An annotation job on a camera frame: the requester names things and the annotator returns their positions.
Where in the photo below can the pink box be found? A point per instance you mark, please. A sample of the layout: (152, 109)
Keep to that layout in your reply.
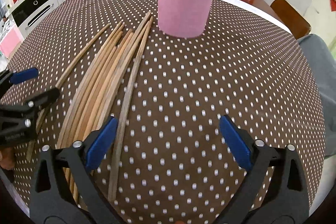
(10, 41)

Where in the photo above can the brown wooden chair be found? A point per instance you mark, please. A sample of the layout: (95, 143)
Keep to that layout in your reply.
(296, 23)

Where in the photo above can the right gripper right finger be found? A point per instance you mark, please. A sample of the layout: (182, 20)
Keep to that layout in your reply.
(274, 189)

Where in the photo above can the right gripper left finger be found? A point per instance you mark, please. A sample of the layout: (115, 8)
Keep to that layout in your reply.
(51, 200)

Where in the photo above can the person's left hand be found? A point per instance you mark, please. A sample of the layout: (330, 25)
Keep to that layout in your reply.
(7, 158)

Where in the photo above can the white sideboard cabinet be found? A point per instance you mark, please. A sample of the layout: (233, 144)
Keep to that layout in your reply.
(27, 14)

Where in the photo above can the grey cloth on chair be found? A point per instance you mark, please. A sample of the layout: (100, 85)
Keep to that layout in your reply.
(322, 64)

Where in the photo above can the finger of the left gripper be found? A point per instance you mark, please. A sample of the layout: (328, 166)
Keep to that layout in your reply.
(43, 100)
(22, 76)

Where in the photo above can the wooden chopstick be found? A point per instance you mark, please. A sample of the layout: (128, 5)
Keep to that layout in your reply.
(84, 86)
(113, 178)
(78, 116)
(58, 85)
(110, 77)

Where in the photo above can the brown polka dot tablecloth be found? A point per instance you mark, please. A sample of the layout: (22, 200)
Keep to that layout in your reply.
(175, 164)

